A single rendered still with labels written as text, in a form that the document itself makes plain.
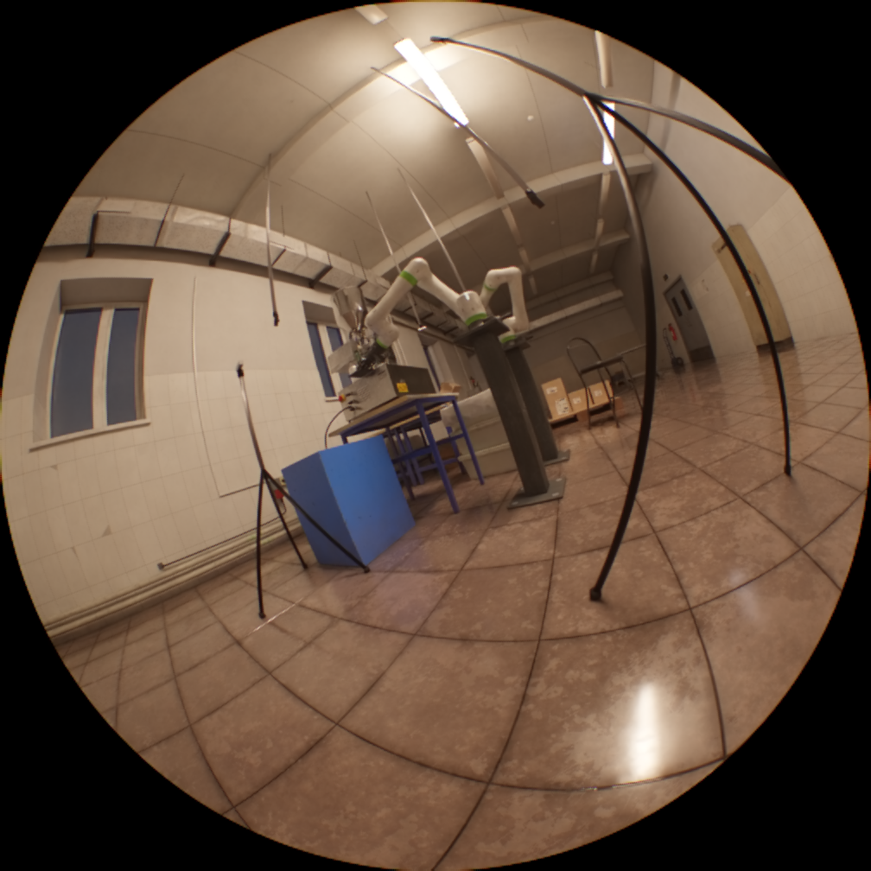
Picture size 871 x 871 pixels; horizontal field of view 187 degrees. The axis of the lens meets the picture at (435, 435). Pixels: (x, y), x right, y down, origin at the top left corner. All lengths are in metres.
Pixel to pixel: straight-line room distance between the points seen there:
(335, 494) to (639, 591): 1.20
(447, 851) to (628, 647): 0.46
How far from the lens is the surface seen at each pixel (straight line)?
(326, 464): 1.29
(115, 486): 2.59
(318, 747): 0.67
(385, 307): 1.62
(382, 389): 1.73
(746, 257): 5.37
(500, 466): 2.24
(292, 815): 0.64
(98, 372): 3.38
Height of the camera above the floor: 0.49
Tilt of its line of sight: level
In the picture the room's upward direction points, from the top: 20 degrees counter-clockwise
